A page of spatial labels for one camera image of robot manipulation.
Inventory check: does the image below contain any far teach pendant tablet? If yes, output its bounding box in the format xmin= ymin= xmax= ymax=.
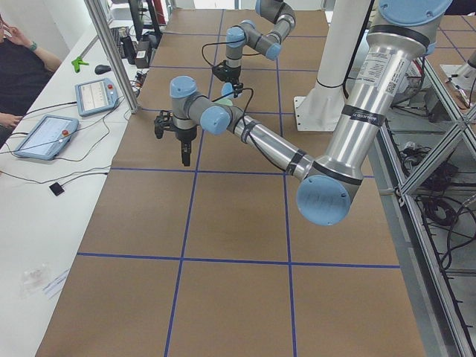
xmin=74 ymin=78 xmax=119 ymax=117

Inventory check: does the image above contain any small black square pad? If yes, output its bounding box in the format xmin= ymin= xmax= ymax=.
xmin=49 ymin=182 xmax=65 ymax=196

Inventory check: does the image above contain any light blue plastic cup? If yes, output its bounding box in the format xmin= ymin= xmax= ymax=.
xmin=221 ymin=82 xmax=235 ymax=98

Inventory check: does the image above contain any teach pendant tablet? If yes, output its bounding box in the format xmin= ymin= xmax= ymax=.
xmin=74 ymin=78 xmax=119 ymax=117
xmin=13 ymin=115 xmax=79 ymax=161

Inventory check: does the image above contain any seated person in black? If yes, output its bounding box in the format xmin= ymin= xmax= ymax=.
xmin=1 ymin=20 xmax=62 ymax=144

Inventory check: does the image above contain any pale green bowl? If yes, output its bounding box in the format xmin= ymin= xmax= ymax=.
xmin=214 ymin=97 xmax=233 ymax=106

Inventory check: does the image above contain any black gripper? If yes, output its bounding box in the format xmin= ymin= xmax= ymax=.
xmin=212 ymin=61 xmax=244 ymax=98
xmin=154 ymin=110 xmax=197 ymax=167

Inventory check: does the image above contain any aluminium frame post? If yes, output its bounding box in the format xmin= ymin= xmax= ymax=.
xmin=84 ymin=0 xmax=138 ymax=114

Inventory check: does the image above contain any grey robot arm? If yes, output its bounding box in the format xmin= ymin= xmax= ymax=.
xmin=212 ymin=1 xmax=296 ymax=98
xmin=154 ymin=1 xmax=450 ymax=225

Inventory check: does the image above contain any green plastic clamp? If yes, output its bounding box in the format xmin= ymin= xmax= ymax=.
xmin=71 ymin=57 xmax=89 ymax=73

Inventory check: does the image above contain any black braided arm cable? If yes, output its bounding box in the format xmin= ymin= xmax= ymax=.
xmin=200 ymin=40 xmax=257 ymax=146

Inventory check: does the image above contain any black computer mouse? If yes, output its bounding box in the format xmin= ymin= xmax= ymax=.
xmin=94 ymin=65 xmax=112 ymax=75

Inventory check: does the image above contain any clear plastic bag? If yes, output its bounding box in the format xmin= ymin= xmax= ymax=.
xmin=19 ymin=263 xmax=51 ymax=298

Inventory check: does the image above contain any near teach pendant tablet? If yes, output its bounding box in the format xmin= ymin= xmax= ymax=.
xmin=13 ymin=115 xmax=79 ymax=161

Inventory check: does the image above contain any brown paper table mat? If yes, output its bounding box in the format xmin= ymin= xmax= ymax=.
xmin=37 ymin=10 xmax=425 ymax=356

